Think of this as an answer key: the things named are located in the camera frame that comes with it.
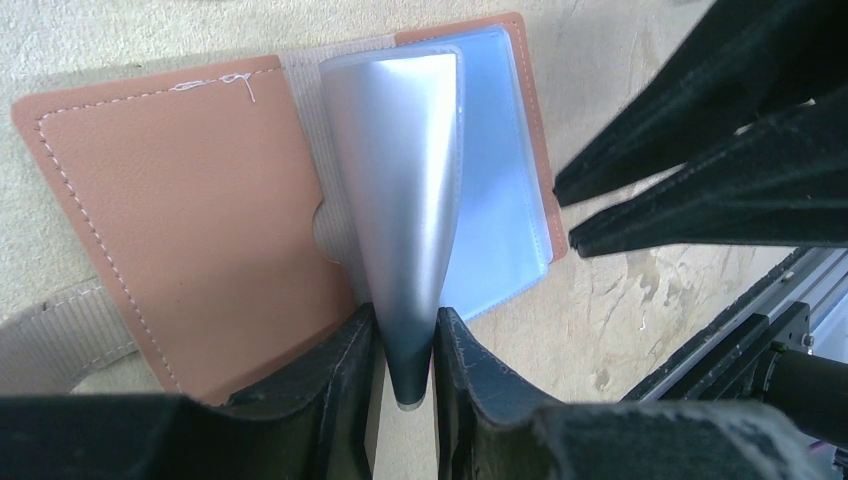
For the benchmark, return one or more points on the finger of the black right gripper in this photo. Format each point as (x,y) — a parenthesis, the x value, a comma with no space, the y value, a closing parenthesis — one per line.
(782,182)
(743,61)

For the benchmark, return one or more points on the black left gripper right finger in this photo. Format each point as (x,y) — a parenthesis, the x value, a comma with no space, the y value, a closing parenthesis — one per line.
(494,424)

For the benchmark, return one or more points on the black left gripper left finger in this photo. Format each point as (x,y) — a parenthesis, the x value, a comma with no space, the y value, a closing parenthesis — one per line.
(305,421)

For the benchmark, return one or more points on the black mounting base plate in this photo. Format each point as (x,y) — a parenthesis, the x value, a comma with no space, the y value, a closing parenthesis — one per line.
(702,360)

